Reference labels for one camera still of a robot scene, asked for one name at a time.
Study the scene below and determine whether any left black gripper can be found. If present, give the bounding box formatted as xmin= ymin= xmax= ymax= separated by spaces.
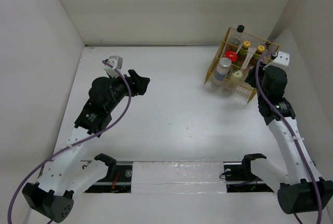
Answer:
xmin=106 ymin=70 xmax=149 ymax=113

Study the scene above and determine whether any yellow-lid white shaker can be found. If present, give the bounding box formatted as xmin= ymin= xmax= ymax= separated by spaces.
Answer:
xmin=227 ymin=70 xmax=242 ymax=90

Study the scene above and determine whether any ketchup bottle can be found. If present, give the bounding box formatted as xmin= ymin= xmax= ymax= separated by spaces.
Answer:
xmin=235 ymin=41 xmax=251 ymax=68
xmin=251 ymin=45 xmax=265 ymax=61

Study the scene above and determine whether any red-lid sauce jar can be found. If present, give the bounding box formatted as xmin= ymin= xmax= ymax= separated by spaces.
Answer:
xmin=224 ymin=51 xmax=238 ymax=63

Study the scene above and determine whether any silver-lid blue-label shaker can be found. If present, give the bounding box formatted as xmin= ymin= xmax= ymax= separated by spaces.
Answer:
xmin=214 ymin=57 xmax=232 ymax=82

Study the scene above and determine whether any tall red-label sauce bottle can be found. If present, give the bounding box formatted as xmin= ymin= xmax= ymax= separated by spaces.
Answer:
xmin=228 ymin=24 xmax=245 ymax=53

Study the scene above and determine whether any pink-lid spice shaker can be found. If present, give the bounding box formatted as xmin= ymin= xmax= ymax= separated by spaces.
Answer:
xmin=243 ymin=66 xmax=254 ymax=79

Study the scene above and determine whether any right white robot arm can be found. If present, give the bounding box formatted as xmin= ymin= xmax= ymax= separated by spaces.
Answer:
xmin=240 ymin=66 xmax=332 ymax=222

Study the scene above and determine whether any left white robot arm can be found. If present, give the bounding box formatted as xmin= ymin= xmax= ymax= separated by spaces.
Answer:
xmin=22 ymin=70 xmax=150 ymax=223

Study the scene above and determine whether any white foam front board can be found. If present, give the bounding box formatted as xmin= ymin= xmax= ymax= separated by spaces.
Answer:
xmin=25 ymin=160 xmax=326 ymax=224

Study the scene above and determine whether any yellow wire basket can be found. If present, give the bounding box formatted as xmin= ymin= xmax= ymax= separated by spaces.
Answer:
xmin=205 ymin=27 xmax=279 ymax=102

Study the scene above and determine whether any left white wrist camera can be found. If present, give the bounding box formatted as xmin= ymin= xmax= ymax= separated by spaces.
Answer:
xmin=102 ymin=56 xmax=123 ymax=78

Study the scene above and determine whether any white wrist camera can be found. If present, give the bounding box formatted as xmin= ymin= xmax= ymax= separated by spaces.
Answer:
xmin=263 ymin=51 xmax=290 ymax=72
xmin=102 ymin=56 xmax=123 ymax=78

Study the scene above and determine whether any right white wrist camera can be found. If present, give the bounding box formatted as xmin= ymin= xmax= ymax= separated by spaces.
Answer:
xmin=263 ymin=51 xmax=290 ymax=72

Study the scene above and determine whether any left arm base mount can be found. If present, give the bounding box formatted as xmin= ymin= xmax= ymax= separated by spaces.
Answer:
xmin=85 ymin=163 xmax=133 ymax=194

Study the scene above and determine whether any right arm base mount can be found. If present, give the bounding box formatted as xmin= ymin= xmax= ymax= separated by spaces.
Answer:
xmin=220 ymin=164 xmax=274 ymax=193

